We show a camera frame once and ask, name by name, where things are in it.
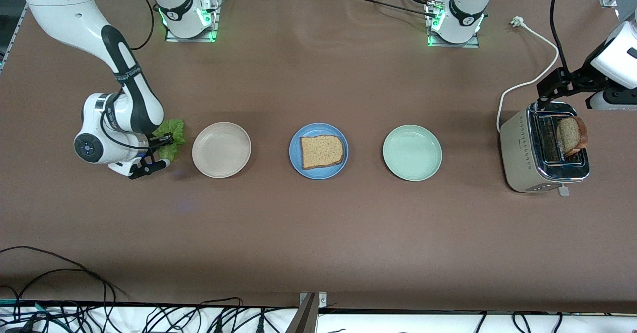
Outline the green lettuce leaf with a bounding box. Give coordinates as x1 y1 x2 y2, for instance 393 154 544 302
152 119 186 162

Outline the silver two-slot toaster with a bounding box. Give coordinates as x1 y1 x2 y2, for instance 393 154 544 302
499 101 591 197

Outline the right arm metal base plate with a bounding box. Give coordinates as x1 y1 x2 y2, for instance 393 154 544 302
165 0 221 43

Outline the blue plate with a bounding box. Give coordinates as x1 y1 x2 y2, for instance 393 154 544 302
289 123 349 180

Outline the brown bread slice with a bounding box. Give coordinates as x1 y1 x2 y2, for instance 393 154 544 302
300 135 345 170
556 116 589 156

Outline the black loose cable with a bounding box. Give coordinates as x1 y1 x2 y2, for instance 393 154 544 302
0 246 129 299
0 268 117 324

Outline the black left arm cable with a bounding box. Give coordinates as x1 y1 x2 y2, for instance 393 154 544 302
549 0 571 72

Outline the aluminium table edge bracket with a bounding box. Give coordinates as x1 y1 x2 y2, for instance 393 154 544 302
285 292 328 333

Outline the aluminium table frame rail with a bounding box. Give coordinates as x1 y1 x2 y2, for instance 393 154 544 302
0 3 28 71

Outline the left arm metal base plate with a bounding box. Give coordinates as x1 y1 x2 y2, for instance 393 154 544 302
425 2 479 48

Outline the white toaster power cord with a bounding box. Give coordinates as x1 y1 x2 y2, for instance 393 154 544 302
496 16 559 133

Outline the mint green plate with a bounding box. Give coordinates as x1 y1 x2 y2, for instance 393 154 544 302
382 125 443 182

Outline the beige plate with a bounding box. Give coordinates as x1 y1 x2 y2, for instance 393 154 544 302
192 122 252 179

